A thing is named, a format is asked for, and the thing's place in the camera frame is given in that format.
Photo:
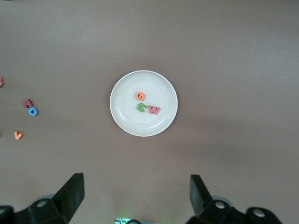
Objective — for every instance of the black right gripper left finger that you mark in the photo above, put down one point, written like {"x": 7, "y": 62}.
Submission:
{"x": 58, "y": 207}

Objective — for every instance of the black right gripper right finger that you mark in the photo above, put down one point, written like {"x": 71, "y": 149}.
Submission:
{"x": 210, "y": 210}

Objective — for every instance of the red foam letter w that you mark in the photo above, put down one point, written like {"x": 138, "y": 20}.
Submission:
{"x": 154, "y": 109}

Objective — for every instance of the green foam letter n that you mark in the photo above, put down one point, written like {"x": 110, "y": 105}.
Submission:
{"x": 141, "y": 109}

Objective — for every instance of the orange foam digit six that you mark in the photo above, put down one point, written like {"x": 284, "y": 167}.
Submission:
{"x": 137, "y": 95}

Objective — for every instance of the orange foam letter v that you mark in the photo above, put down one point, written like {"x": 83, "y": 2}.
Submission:
{"x": 17, "y": 136}

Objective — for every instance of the blue foam letter o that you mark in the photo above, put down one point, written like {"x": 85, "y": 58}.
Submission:
{"x": 29, "y": 111}

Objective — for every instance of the dark red foam letter z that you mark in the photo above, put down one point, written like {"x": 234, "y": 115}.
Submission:
{"x": 28, "y": 103}

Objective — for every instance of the beige round plate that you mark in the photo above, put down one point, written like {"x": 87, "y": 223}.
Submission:
{"x": 130, "y": 121}

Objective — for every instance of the pink foam letter f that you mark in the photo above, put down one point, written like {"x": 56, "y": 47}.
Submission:
{"x": 1, "y": 82}

